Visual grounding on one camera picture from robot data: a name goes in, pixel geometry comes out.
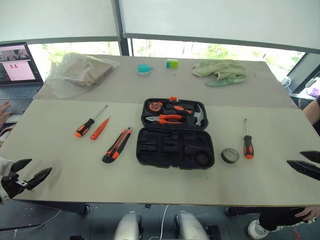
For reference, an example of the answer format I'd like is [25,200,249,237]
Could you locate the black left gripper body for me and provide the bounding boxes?
[0,171,28,200]

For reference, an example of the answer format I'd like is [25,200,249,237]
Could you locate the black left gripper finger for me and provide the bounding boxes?
[25,167,54,191]
[11,158,33,174]

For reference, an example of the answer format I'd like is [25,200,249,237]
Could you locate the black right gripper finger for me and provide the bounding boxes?
[286,159,320,182]
[299,150,320,165]

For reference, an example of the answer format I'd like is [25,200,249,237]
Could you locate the Phillips screwdriver black orange handle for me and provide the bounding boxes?
[242,118,255,160]

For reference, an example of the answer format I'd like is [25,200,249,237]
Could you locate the black electrical tape roll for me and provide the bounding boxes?
[220,147,241,165]

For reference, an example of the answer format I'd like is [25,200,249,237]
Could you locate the orange black utility knife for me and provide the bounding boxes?
[101,126,134,164]

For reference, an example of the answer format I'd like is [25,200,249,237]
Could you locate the black tool case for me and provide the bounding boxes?
[135,96,216,171]

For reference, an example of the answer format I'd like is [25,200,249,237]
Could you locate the seated bystander bare hand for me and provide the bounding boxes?
[294,206,320,222]

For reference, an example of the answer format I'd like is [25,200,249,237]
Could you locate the bystander bare hand at laptop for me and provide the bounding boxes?
[0,100,13,129]

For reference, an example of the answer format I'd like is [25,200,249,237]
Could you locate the bystander in dark sleeve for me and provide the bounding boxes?
[303,94,320,138]

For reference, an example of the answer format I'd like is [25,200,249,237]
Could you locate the bystander leg with white shoe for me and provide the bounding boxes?
[247,206,308,239]

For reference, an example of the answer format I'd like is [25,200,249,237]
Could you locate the orange voltage tester pen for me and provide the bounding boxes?
[90,115,112,141]

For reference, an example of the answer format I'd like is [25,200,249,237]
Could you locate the open laptop computer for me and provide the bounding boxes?
[0,41,45,101]

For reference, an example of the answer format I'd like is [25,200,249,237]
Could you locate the silver robot leg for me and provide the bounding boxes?
[174,210,210,240]
[113,210,143,240]

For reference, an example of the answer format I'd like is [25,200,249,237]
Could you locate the clear bag with cardboard sheets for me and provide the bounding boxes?
[45,52,121,99]

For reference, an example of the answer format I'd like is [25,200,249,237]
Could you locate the light green towel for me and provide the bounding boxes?
[191,59,249,84]

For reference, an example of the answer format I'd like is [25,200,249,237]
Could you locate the orange black tape measure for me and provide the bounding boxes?
[147,101,164,113]

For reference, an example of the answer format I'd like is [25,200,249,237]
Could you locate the white roller blind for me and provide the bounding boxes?
[119,0,320,55]
[0,0,119,44]

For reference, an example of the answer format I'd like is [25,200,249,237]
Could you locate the teal round container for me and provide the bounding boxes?
[136,63,154,76]

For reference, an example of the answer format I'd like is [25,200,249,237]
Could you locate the blue green small box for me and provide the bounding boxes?
[165,58,180,69]

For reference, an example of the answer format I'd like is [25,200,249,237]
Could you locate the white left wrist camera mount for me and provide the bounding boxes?
[0,155,14,206]

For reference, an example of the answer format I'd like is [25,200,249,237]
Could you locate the slotted screwdriver black orange handle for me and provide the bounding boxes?
[74,104,109,138]

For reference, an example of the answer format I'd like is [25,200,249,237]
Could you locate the white cable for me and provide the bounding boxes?
[159,204,170,240]

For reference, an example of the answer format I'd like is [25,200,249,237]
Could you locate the hammer with black orange handle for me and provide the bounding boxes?
[164,102,207,127]

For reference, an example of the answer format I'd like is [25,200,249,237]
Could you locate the orange handled pliers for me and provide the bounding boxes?
[145,113,186,125]

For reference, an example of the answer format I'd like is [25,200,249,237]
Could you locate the dark window frame post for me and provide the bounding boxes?
[111,0,134,57]

